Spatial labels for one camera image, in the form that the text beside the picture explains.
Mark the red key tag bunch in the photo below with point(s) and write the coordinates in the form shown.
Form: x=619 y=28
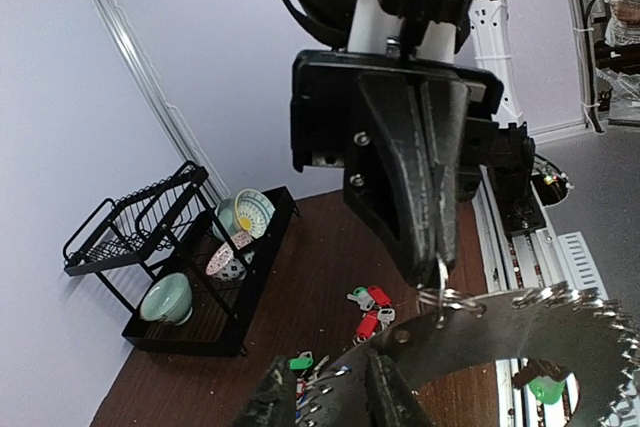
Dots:
x=377 y=311

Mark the mixed colour key tag bunch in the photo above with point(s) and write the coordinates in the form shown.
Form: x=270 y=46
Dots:
x=307 y=371

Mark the green key tag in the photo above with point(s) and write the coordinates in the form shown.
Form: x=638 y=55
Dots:
x=546 y=390

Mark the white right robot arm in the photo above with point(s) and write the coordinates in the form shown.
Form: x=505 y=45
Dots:
x=482 y=43

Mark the aluminium front rail base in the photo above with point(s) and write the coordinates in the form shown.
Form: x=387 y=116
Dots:
x=533 y=259

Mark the celadon green bowl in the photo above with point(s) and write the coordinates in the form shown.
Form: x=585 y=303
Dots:
x=169 y=301

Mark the pink patterned bowl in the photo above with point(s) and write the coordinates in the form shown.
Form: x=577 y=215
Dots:
x=224 y=266

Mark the right aluminium frame post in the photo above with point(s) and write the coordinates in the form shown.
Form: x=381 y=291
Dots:
x=169 y=117

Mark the black wire dish rack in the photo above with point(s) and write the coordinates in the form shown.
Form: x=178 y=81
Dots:
x=170 y=227

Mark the metal disc with key rings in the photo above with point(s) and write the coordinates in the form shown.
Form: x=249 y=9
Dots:
x=591 y=337

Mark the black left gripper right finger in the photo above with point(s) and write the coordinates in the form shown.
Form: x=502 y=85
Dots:
x=389 y=400

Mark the yellow flower plate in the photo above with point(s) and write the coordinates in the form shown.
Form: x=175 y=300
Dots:
x=254 y=212

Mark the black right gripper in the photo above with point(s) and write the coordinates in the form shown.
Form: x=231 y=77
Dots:
x=410 y=137

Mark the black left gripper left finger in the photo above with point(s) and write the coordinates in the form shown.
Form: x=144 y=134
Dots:
x=273 y=402

